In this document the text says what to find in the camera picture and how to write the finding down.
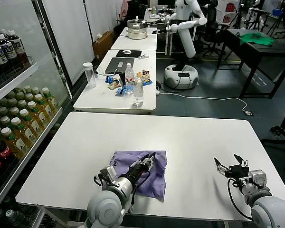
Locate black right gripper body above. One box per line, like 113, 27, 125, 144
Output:
224, 163, 250, 179

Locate white humanoid robot body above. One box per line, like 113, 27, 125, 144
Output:
163, 0, 203, 90

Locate clear unlabelled water bottle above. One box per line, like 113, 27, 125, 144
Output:
133, 75, 144, 107

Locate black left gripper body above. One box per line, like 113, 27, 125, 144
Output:
129, 159, 155, 179

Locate beige snack packet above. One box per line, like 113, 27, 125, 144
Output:
108, 80, 122, 90

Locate black tripod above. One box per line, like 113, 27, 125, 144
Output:
228, 4, 247, 30

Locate grey laptop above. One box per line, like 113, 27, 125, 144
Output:
105, 57, 135, 75

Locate clear jar white lid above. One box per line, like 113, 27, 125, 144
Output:
83, 62, 97, 89

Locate right wrist grey camera box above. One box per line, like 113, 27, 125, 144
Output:
248, 169, 268, 190

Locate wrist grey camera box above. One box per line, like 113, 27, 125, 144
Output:
248, 169, 268, 190
99, 165, 117, 184

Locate clear bottle green cap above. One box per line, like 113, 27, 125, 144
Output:
5, 209, 30, 228

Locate green cloth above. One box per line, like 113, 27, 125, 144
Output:
239, 32, 276, 47

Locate black chair base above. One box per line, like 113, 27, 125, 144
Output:
261, 125, 285, 174

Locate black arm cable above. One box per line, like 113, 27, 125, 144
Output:
93, 174, 105, 188
226, 177, 253, 221

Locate black metal table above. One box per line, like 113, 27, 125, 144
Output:
217, 28, 285, 99

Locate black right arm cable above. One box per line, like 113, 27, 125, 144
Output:
226, 177, 253, 221

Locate pink garment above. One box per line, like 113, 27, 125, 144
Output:
120, 0, 132, 19

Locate white floor cable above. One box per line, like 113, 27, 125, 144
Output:
156, 91, 251, 115

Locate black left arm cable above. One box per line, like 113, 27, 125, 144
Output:
93, 174, 105, 188

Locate brown cardboard box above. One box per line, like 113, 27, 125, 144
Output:
92, 30, 115, 60

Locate long white table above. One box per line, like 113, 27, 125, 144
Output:
73, 49, 157, 113

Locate left wrist grey camera box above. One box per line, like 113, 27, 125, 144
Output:
99, 165, 117, 184

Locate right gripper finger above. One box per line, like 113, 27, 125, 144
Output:
233, 153, 249, 167
213, 157, 230, 177

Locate red label water bottle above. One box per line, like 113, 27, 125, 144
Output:
125, 63, 135, 92

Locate purple t-shirt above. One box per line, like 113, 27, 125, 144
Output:
109, 150, 168, 203

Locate black office chair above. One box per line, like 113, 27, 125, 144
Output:
199, 0, 227, 58

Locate white shelf red boxes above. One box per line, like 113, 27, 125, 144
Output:
215, 0, 238, 25

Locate glass door drinks cabinet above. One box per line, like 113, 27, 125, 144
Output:
0, 0, 74, 228

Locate black mouse pad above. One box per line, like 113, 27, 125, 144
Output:
115, 49, 143, 58

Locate short white table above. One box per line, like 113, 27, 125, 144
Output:
110, 27, 158, 51

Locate steel steamer pot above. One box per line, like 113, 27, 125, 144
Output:
127, 16, 148, 40

